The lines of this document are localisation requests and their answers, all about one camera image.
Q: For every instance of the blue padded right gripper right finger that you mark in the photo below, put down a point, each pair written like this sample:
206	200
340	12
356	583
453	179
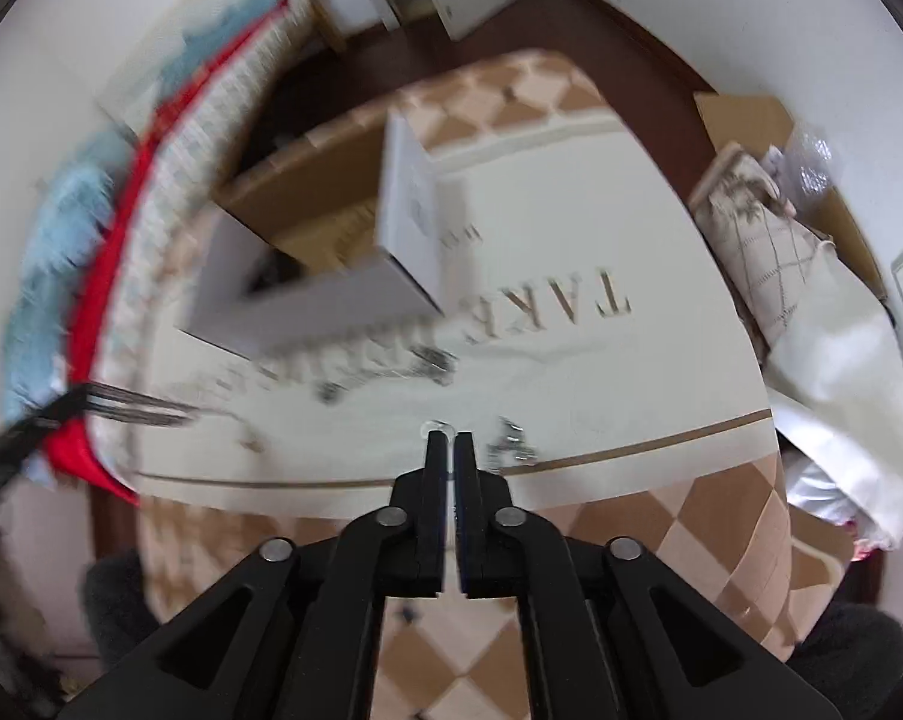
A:
608	630

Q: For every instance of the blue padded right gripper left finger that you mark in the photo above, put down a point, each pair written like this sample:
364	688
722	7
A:
291	631

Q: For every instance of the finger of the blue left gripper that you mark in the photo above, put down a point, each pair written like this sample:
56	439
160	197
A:
117	404

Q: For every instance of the red blanket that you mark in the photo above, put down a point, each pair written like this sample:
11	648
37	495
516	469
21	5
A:
189	144

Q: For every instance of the bed with checkered mattress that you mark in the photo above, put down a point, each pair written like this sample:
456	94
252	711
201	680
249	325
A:
136	85

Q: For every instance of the black fuzzy clothing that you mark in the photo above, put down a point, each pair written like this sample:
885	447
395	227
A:
118	616

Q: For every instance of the light blue duvet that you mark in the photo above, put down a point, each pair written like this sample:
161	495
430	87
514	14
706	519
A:
77	207

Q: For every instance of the checkered beige tablecloth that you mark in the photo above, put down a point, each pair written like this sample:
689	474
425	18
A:
585	310

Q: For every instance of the white fabric sheet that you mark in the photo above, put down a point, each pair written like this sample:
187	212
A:
835	382

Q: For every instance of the white cardboard box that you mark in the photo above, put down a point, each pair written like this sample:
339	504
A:
323	243

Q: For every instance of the floral patterned cushion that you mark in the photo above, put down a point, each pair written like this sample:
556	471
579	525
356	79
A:
753	231

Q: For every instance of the blue-grey blanket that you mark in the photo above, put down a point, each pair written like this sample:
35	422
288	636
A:
206	41

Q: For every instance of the crumpled clear plastic wrap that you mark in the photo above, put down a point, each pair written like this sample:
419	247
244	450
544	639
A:
808	164

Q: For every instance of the flat brown cardboard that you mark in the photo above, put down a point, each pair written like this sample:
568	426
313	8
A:
762	125

